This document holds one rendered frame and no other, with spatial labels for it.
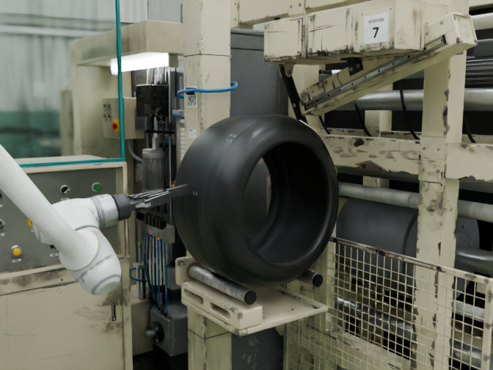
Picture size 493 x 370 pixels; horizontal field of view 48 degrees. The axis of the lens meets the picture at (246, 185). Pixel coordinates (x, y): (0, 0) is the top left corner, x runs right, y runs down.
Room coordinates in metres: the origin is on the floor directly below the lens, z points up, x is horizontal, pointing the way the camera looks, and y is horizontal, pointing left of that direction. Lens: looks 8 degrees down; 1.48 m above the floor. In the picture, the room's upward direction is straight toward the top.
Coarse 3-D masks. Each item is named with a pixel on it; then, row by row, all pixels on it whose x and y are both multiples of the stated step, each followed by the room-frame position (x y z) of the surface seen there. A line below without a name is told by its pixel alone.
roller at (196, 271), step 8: (192, 272) 1.84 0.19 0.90; (200, 272) 1.81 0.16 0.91; (208, 272) 1.79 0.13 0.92; (200, 280) 1.80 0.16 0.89; (208, 280) 1.76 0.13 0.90; (216, 280) 1.72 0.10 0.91; (224, 280) 1.70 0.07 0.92; (216, 288) 1.72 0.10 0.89; (224, 288) 1.68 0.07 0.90; (232, 288) 1.65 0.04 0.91; (240, 288) 1.63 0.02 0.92; (232, 296) 1.65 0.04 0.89; (240, 296) 1.61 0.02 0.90; (248, 296) 1.59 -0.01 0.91; (256, 296) 1.61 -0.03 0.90; (248, 304) 1.60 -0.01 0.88
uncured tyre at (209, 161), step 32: (224, 128) 1.71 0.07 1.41; (256, 128) 1.65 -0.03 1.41; (288, 128) 1.70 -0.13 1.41; (192, 160) 1.68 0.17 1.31; (224, 160) 1.58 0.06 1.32; (256, 160) 1.61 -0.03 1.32; (288, 160) 2.02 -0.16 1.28; (320, 160) 1.80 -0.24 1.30; (224, 192) 1.55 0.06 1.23; (288, 192) 2.04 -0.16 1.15; (320, 192) 1.95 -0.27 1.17; (192, 224) 1.62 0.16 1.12; (224, 224) 1.55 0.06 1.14; (288, 224) 2.01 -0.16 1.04; (320, 224) 1.91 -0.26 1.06; (192, 256) 1.73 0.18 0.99; (224, 256) 1.57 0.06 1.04; (256, 256) 1.60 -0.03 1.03; (288, 256) 1.89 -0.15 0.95
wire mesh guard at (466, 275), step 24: (336, 240) 1.95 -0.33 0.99; (432, 264) 1.62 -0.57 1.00; (288, 288) 2.19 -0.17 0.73; (384, 312) 1.78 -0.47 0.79; (408, 312) 1.70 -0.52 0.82; (432, 312) 1.62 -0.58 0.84; (288, 336) 2.19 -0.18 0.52; (312, 336) 2.06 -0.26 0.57; (336, 360) 1.95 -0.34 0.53; (360, 360) 1.85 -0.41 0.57
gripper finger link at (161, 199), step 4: (168, 192) 1.54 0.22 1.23; (156, 196) 1.51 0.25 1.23; (160, 196) 1.51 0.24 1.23; (164, 196) 1.52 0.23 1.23; (148, 200) 1.47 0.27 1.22; (152, 200) 1.49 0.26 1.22; (156, 200) 1.50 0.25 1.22; (160, 200) 1.51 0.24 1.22; (164, 200) 1.52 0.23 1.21; (168, 200) 1.53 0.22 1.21; (152, 204) 1.49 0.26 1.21; (156, 204) 1.50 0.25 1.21; (160, 204) 1.51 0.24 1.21; (148, 208) 1.47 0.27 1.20
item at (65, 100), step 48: (0, 0) 1.85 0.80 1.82; (48, 0) 1.94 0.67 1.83; (96, 0) 2.04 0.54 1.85; (0, 48) 1.84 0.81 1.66; (48, 48) 1.93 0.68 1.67; (96, 48) 2.03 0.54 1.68; (0, 96) 1.84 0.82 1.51; (48, 96) 1.93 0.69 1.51; (96, 96) 2.03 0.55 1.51; (0, 144) 1.83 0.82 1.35; (48, 144) 1.92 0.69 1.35; (96, 144) 2.02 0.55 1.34
